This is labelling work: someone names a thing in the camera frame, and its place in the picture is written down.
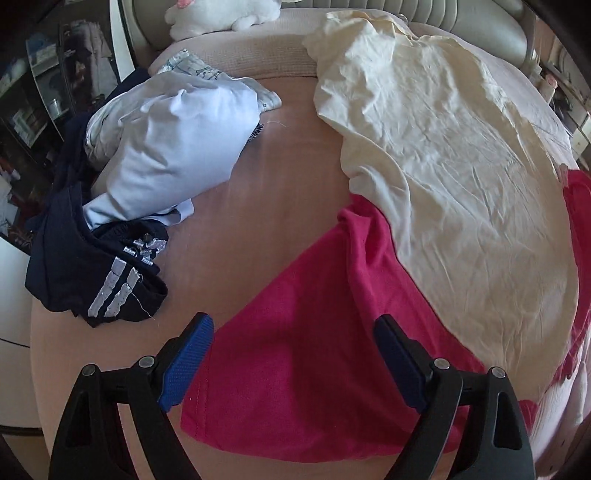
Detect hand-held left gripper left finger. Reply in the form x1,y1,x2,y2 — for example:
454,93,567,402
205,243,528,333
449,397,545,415
48,312,215,480

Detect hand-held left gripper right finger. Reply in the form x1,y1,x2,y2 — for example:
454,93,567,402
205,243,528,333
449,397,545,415
373,315,537,480

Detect hot pink garment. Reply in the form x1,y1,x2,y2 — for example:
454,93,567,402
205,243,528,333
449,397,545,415
180,168,591,463

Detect cream garment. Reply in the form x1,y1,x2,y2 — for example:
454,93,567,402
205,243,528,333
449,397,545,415
302,11,581,385

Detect navy shorts with silver stripes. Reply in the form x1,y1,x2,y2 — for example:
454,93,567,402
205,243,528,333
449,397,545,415
25,69,170,329

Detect light blue garment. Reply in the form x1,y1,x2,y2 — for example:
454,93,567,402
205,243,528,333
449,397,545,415
82,73,266,232

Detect white printed garment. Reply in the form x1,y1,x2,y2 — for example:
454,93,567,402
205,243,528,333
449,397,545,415
148,47,283,112

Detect white nightstand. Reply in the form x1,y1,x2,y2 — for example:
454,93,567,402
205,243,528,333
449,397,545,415
531,46,591,167

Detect dark glass wardrobe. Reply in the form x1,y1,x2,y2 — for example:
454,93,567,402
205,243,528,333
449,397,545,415
0,0,132,243

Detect grey checked pillow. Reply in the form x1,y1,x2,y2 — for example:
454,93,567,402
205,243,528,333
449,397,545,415
150,25,326,83

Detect white plush toy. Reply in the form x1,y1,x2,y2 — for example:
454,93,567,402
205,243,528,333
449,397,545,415
165,0,283,40

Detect grey padded headboard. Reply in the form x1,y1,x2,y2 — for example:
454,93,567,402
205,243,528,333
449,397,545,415
281,0,534,72

